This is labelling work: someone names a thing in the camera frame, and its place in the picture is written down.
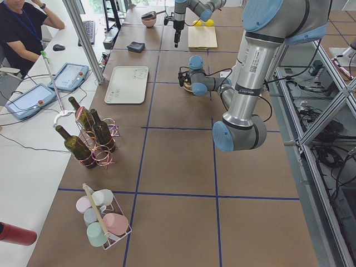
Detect yellow lemon left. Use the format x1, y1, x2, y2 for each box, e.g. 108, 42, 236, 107
204, 19, 215, 27

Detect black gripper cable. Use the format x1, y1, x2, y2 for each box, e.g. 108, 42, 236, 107
177, 66, 273, 123

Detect mint green cup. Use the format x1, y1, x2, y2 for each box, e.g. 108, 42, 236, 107
86, 222, 108, 247

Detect far teach pendant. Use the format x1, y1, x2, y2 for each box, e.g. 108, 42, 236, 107
54, 63, 89, 92

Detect red bottle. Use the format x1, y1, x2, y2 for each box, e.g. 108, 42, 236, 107
1, 222, 37, 246

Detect black keyboard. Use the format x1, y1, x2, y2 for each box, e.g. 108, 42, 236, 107
82, 21, 96, 45

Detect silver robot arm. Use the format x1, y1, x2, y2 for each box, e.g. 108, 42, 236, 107
188, 0, 332, 152
164, 0, 226, 48

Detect white cup rack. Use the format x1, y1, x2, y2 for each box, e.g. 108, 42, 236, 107
76, 184, 132, 250

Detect metal rod green tip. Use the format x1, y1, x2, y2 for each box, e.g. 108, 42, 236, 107
41, 51, 65, 112

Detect cream bear tray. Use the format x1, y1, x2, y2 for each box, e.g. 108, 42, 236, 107
104, 66, 149, 105

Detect pink cup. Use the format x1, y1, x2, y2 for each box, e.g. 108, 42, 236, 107
103, 213, 128, 236

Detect copper wire bottle rack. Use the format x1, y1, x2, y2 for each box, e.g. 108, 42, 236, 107
76, 122, 115, 169

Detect near teach pendant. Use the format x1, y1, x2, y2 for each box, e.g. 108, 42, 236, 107
5, 83, 56, 120

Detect metal scoop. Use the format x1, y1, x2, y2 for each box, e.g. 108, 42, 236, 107
141, 11, 166, 20

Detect dark wine bottle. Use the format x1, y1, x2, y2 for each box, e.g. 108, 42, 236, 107
90, 108, 116, 152
55, 125, 97, 169
68, 97, 95, 137

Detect black computer mouse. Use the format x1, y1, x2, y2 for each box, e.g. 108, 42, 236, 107
52, 44, 66, 52

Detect person in black shirt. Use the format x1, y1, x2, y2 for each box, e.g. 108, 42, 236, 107
1, 0, 65, 76

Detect pink bowl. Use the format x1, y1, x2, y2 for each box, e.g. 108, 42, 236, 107
141, 16, 156, 28

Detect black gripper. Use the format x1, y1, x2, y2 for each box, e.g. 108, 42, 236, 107
178, 66, 191, 87
164, 12, 185, 48

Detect teach pendant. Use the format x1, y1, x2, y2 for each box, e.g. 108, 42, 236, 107
5, 83, 56, 120
54, 63, 89, 92

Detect folded grey cloth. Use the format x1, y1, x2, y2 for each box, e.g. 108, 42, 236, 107
127, 41, 145, 53

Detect wooden cutting board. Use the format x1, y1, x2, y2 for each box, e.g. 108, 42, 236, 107
188, 26, 217, 50

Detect aluminium frame post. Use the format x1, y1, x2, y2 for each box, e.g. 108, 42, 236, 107
63, 0, 105, 85

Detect white cup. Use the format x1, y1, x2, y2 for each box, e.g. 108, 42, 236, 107
91, 189, 113, 206

